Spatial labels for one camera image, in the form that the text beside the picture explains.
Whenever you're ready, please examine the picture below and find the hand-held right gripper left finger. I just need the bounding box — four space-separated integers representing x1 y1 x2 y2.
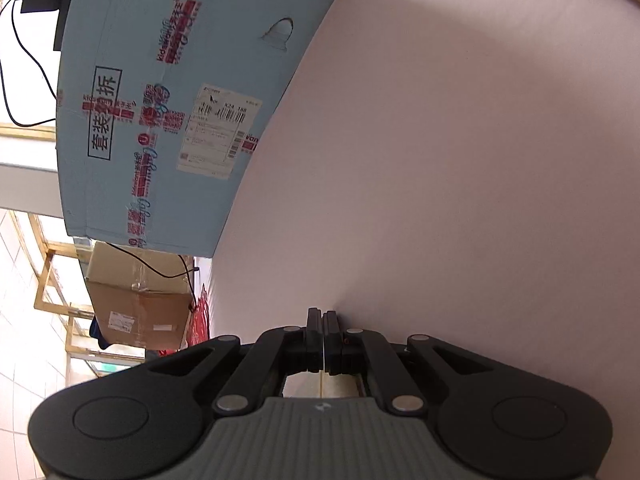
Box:
145 308 326 417

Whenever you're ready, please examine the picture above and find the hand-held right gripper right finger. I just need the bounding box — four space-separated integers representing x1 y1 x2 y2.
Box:
325 311 501 416

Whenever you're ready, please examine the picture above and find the red paper decoration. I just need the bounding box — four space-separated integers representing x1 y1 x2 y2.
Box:
187 284 213 348

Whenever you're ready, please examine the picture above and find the brown cardboard box with label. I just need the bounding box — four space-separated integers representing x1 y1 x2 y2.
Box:
85 241 196 351

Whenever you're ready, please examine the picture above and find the large light blue cardboard box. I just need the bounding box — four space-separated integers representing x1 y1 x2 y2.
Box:
55 0 361 258

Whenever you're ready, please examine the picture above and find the thin black cable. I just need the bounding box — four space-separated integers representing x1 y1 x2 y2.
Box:
107 242 201 311

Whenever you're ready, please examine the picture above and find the wooden window frame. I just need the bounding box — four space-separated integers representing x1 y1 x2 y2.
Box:
10 210 146 376

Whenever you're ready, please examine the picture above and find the long black cable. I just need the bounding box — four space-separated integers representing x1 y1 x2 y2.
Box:
0 0 58 128

